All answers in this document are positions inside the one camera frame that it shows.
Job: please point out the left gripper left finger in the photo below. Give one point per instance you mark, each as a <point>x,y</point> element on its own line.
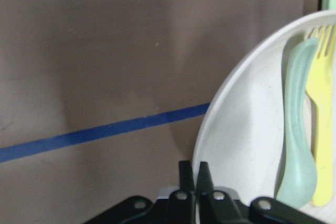
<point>186,194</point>

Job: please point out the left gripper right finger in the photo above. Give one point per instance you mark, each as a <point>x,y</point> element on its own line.
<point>220,204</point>

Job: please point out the white round plate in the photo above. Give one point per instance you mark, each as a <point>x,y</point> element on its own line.
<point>242,137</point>

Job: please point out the yellow plastic fork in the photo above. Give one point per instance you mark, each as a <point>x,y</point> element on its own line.
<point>319,88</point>

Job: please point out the teal green spoon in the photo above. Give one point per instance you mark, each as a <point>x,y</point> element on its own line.
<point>299,180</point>

